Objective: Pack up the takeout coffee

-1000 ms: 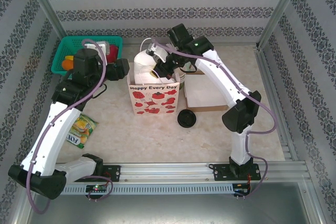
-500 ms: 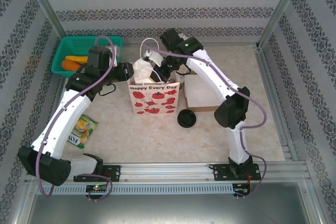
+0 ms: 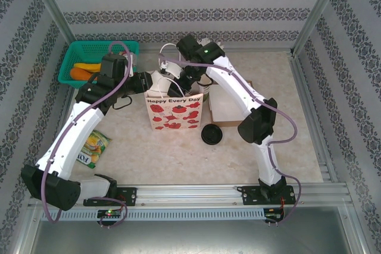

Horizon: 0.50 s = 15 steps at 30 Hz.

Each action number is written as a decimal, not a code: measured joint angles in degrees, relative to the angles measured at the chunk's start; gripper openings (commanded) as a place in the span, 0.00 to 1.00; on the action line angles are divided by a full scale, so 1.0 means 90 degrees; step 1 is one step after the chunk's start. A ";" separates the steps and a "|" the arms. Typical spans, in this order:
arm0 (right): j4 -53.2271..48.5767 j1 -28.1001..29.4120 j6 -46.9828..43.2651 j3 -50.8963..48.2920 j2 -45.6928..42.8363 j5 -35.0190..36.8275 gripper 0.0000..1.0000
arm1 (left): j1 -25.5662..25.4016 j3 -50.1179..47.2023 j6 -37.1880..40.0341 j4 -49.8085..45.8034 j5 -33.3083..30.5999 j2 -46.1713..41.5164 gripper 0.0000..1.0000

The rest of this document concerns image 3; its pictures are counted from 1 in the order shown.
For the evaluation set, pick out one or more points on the red printed paper gift bag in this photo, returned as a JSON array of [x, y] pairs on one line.
[[175, 114]]

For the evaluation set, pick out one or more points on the black plastic lid stack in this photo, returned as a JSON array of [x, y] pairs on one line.
[[212, 134]]

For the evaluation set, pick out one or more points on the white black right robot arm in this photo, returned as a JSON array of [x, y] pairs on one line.
[[235, 87]]

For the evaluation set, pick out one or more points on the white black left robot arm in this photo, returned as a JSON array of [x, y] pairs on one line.
[[71, 141]]

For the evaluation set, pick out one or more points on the yellow banana bunch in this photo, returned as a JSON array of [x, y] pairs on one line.
[[86, 66]]

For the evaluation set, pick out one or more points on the teal plastic basket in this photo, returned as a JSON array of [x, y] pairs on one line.
[[89, 47]]

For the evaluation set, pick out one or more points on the orange carrot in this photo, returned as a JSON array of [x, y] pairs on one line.
[[81, 74]]

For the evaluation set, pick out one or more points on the green yellow snack packet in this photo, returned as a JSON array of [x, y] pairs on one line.
[[93, 147]]

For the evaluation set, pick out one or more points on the small green circuit board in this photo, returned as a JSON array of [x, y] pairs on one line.
[[108, 213], [274, 216]]

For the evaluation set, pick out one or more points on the aluminium side rail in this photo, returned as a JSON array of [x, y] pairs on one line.
[[304, 87], [66, 102]]

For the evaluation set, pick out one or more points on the aluminium back rail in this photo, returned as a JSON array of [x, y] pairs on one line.
[[262, 49]]

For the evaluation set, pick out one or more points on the aluminium frame post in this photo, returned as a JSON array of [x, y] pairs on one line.
[[52, 4], [321, 4]]

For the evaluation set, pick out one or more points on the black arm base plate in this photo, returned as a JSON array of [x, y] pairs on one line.
[[251, 196], [128, 196]]

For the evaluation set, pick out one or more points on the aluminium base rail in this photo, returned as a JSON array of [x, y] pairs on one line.
[[190, 194]]

